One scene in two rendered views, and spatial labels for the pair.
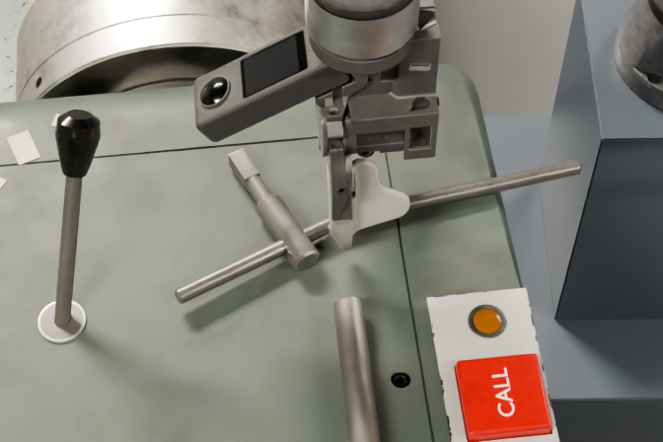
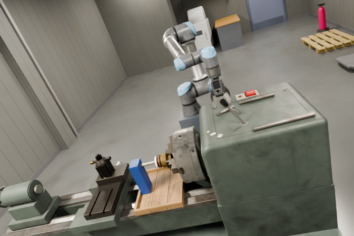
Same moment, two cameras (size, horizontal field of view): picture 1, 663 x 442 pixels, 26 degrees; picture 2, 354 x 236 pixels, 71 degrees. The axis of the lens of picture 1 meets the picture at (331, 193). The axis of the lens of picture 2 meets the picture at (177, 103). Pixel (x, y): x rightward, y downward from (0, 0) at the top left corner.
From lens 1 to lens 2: 1.42 m
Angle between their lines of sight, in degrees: 61
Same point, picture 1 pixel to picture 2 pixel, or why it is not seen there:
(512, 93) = not seen: hidden behind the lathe
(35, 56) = (187, 154)
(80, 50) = (190, 141)
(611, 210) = not seen: hidden behind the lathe
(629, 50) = (192, 111)
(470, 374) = (248, 94)
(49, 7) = (178, 150)
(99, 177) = (218, 126)
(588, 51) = (189, 118)
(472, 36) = not seen: hidden behind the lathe
